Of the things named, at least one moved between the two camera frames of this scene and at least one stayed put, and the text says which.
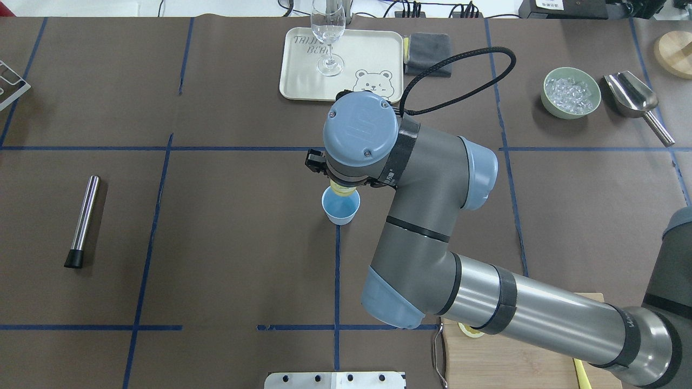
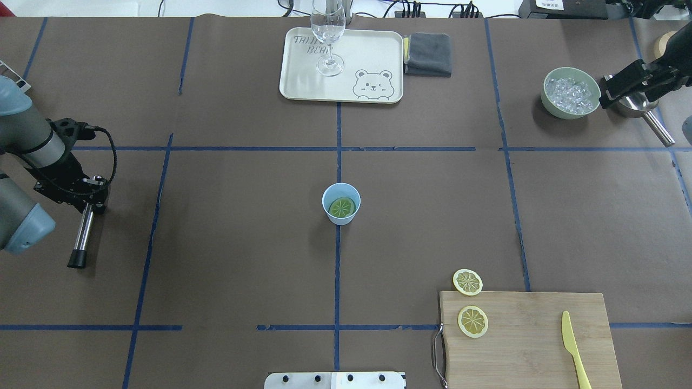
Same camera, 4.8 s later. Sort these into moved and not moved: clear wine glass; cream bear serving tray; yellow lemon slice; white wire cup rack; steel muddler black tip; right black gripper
Moved: right black gripper; yellow lemon slice
Not moved: steel muddler black tip; white wire cup rack; clear wine glass; cream bear serving tray
